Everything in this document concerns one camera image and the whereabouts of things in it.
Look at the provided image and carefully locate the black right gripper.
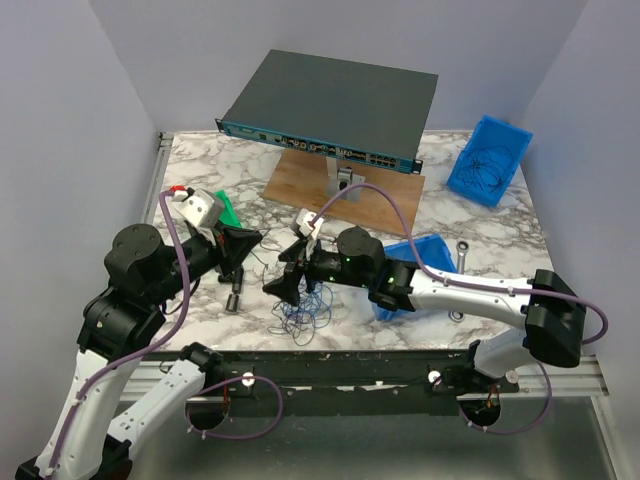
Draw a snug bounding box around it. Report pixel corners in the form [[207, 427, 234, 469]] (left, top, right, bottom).
[[263, 236, 371, 308]]

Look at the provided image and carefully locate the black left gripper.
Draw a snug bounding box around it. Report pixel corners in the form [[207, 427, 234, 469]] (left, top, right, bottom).
[[149, 217, 264, 304]]

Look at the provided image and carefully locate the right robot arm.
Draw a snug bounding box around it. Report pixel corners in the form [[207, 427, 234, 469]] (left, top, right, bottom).
[[263, 227, 586, 392]]

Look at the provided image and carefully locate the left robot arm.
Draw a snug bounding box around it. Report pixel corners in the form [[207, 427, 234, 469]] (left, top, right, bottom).
[[15, 223, 262, 479]]

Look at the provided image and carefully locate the green plastic bin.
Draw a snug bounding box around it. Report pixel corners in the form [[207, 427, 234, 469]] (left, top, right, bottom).
[[215, 190, 242, 228]]

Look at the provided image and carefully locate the black T-shaped tool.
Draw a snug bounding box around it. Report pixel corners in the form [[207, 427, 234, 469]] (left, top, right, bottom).
[[218, 266, 244, 295]]

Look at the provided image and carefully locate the small metal cylinder socket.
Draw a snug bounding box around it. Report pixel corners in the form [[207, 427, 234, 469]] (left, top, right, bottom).
[[225, 293, 240, 313]]

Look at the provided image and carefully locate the brown wooden board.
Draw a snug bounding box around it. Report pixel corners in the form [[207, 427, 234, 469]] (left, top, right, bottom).
[[263, 149, 425, 235]]

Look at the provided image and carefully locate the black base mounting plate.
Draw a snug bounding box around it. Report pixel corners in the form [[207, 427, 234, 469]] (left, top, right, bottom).
[[174, 344, 518, 418]]

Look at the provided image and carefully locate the near blue plastic bin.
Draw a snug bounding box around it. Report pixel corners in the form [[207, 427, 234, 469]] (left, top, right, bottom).
[[372, 234, 457, 322]]

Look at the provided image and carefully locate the blue plastic bin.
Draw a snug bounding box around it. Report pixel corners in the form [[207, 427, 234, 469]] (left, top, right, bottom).
[[372, 234, 457, 322], [446, 115, 533, 208]]

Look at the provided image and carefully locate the silver ratchet wrench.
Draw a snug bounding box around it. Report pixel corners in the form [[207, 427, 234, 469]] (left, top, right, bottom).
[[449, 240, 469, 323]]

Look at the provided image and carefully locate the far blue plastic bin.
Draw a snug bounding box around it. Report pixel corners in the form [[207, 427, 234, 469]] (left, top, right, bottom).
[[446, 115, 533, 208]]

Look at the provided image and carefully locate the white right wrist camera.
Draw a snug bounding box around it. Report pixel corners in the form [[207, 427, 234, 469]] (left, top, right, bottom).
[[294, 209, 324, 260]]

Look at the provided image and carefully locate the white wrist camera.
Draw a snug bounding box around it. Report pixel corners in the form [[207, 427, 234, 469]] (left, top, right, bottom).
[[294, 209, 324, 260], [171, 186, 224, 235]]

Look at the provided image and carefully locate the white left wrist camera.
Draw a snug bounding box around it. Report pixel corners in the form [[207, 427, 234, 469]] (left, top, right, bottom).
[[171, 186, 224, 235]]

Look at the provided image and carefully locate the grey metal bracket fixture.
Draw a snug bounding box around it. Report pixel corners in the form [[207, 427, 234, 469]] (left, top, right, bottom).
[[325, 156, 365, 197]]

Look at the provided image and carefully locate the grey network switch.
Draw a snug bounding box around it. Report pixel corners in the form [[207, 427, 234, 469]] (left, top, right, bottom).
[[216, 49, 438, 174]]

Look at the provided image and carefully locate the aluminium frame rail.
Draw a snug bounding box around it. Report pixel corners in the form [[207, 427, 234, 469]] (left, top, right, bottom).
[[54, 130, 614, 480]]

